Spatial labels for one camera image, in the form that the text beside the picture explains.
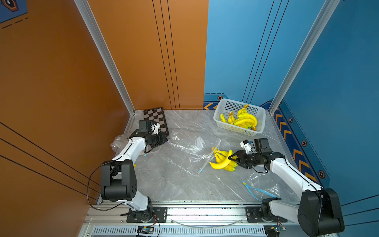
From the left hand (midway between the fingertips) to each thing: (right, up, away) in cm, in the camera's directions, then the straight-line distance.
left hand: (167, 137), depth 91 cm
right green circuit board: (+57, -42, -21) cm, 73 cm away
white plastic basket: (+43, +17, +28) cm, 54 cm away
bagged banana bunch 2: (+33, -13, -8) cm, 36 cm away
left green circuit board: (-7, -44, -19) cm, 49 cm away
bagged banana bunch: (+52, +10, +8) cm, 54 cm away
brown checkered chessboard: (-12, +15, +21) cm, 29 cm away
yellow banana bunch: (+54, +18, +20) cm, 60 cm away
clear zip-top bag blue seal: (+57, -27, -9) cm, 63 cm away
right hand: (+38, -12, -9) cm, 41 cm away
